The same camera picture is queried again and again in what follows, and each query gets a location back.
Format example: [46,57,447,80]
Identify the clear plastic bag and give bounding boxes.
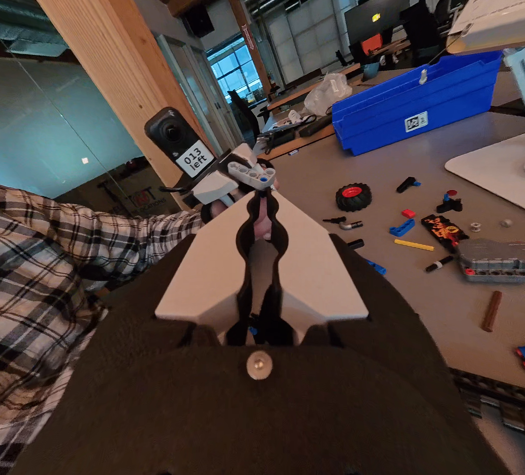
[303,73,354,116]

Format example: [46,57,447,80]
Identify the brown toy axle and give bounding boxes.
[481,290,503,333]

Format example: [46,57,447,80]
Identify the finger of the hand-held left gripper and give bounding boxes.
[232,143,264,166]
[193,170,241,207]

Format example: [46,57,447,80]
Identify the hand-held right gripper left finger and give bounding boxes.
[154,190,256,346]

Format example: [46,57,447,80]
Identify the grey desk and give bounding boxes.
[267,65,525,389]

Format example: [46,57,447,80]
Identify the yellow toy axle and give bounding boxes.
[393,238,436,253]

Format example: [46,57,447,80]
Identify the black white toy pin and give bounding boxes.
[424,256,455,273]

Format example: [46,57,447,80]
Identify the blue plastic bin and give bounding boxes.
[332,50,503,157]

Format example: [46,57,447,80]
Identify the black background chair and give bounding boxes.
[401,0,440,66]
[227,89,262,148]

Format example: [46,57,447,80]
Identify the grey toy pull-back motor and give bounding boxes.
[456,238,525,284]

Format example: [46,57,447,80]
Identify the black computer monitor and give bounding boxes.
[344,0,412,46]

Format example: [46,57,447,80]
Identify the black toy piece red pin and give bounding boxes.
[436,190,463,214]

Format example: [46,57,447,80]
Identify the background wooden desk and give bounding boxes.
[266,64,363,161]

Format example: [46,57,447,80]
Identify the person's left hand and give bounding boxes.
[201,187,279,240]

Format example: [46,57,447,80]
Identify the black wheel red rim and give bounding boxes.
[336,182,372,212]

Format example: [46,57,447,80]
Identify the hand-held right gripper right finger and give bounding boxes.
[273,190,370,343]

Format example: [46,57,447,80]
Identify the small blue toy beam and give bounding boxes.
[389,219,417,237]

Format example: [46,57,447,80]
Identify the black panel flame sticker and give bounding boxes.
[420,214,471,251]

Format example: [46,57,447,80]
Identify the white desk stand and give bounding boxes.
[444,47,525,210]

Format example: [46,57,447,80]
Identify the wooden column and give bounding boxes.
[4,0,215,198]

